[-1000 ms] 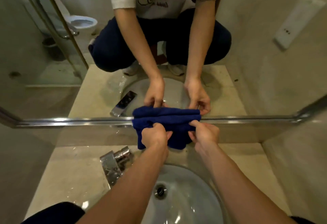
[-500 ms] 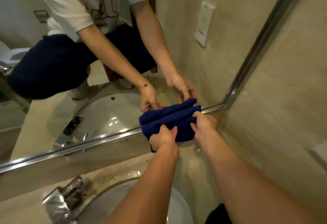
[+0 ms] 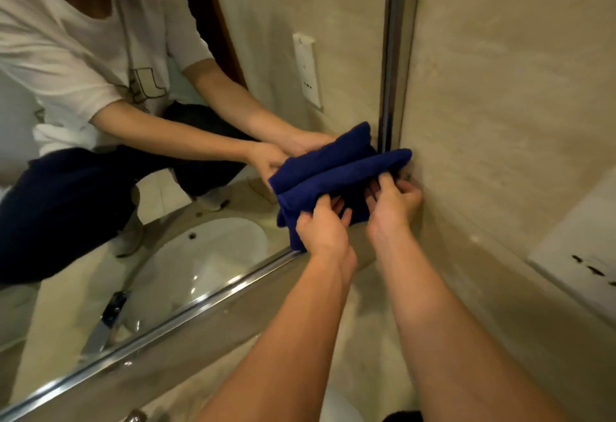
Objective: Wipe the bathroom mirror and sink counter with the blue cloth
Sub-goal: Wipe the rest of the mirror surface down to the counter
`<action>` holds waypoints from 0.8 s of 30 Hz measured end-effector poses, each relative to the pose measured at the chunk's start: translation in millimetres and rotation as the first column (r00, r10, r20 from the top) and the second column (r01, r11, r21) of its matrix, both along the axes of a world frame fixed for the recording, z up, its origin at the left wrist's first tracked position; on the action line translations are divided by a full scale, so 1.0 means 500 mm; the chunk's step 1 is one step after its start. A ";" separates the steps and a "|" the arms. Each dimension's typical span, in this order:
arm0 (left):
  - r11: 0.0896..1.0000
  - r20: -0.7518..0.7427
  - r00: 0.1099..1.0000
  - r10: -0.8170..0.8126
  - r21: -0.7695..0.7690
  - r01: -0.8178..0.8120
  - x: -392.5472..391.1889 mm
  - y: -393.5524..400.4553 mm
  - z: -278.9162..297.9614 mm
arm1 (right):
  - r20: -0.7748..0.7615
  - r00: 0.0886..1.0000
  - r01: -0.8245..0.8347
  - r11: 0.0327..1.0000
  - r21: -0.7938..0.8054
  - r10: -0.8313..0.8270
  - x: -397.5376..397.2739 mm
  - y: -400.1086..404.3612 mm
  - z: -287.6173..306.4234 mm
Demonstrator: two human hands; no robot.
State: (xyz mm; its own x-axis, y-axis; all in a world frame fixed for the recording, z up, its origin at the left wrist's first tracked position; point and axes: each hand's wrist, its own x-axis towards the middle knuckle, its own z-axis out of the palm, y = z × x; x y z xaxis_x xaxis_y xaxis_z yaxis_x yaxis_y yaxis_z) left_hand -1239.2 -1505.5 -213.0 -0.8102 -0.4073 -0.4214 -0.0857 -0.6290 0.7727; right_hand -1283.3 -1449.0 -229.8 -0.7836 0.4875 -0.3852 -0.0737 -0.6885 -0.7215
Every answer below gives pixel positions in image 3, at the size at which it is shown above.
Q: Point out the person's dark blue trousers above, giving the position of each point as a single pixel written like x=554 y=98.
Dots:
x=403 y=417

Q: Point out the silver framed wall mirror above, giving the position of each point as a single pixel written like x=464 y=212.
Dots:
x=346 y=27

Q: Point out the white ceramic sink basin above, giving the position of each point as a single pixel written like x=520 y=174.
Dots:
x=339 y=407

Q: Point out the chrome sink faucet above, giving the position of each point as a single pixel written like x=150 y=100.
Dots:
x=135 y=417

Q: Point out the blue microfibre cloth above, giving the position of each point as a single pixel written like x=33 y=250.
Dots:
x=337 y=181

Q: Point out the white wall socket panel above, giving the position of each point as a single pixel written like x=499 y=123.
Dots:
x=582 y=243

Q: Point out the person's right forearm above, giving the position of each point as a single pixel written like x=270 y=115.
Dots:
x=447 y=340

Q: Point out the person's right hand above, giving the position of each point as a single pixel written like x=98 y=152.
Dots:
x=392 y=214

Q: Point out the person's left hand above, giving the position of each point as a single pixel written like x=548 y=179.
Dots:
x=327 y=239

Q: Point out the person's left forearm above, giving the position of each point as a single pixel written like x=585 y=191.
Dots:
x=289 y=354

